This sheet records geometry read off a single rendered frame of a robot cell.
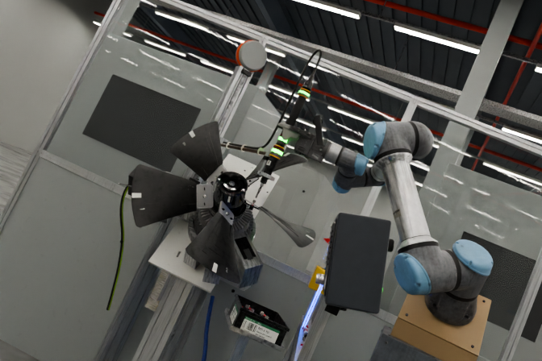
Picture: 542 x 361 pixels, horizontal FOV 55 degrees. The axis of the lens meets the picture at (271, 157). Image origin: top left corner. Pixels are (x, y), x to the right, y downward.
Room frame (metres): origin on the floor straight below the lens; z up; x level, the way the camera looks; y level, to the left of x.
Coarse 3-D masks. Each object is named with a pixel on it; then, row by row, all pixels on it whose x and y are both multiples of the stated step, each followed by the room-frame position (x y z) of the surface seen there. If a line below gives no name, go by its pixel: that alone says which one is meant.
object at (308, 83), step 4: (312, 76) 1.93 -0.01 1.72; (308, 80) 1.93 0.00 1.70; (312, 80) 1.93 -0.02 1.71; (304, 84) 1.92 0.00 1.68; (308, 84) 1.92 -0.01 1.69; (312, 84) 1.92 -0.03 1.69; (304, 88) 1.95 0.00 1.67; (308, 88) 1.92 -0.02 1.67; (272, 156) 1.92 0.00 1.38; (268, 160) 1.93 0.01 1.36; (272, 160) 1.92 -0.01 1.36; (276, 160) 1.92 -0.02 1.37; (268, 164) 1.92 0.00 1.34; (272, 164) 1.92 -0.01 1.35; (276, 164) 1.93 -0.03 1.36; (268, 168) 1.92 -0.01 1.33; (272, 168) 1.92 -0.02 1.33; (268, 172) 1.92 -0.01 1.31; (272, 172) 1.93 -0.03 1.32; (264, 176) 1.92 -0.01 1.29; (260, 180) 1.93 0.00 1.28; (264, 180) 1.92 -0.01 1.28
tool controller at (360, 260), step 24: (336, 216) 1.17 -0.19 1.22; (360, 216) 1.07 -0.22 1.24; (336, 240) 1.07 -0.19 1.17; (360, 240) 1.06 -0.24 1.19; (384, 240) 1.06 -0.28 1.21; (336, 264) 1.07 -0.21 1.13; (360, 264) 1.06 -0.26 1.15; (384, 264) 1.05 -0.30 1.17; (336, 288) 1.06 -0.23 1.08; (360, 288) 1.06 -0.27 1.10
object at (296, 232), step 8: (264, 208) 1.89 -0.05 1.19; (272, 216) 1.86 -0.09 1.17; (280, 224) 1.83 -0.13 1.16; (288, 224) 1.88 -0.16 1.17; (296, 224) 1.98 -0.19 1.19; (288, 232) 1.82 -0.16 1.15; (296, 232) 1.85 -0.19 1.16; (304, 232) 1.91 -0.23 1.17; (312, 232) 1.96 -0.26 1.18; (296, 240) 1.80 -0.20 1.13; (304, 240) 1.83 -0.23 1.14; (312, 240) 1.87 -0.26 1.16
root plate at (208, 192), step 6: (198, 186) 1.91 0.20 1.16; (204, 186) 1.91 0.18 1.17; (210, 186) 1.92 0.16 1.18; (198, 192) 1.91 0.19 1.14; (204, 192) 1.92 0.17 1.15; (210, 192) 1.92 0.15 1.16; (198, 198) 1.92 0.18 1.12; (204, 198) 1.92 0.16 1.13; (210, 198) 1.93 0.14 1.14; (198, 204) 1.92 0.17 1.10; (210, 204) 1.93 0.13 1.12
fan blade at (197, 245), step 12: (216, 216) 1.82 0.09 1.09; (204, 228) 1.76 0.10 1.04; (216, 228) 1.79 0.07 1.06; (228, 228) 1.86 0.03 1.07; (204, 240) 1.73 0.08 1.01; (216, 240) 1.77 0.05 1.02; (228, 240) 1.83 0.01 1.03; (192, 252) 1.69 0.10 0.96; (204, 252) 1.71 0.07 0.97; (216, 252) 1.75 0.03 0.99; (228, 252) 1.80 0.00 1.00; (204, 264) 1.70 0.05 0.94; (228, 264) 1.77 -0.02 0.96; (228, 276) 1.74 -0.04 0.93
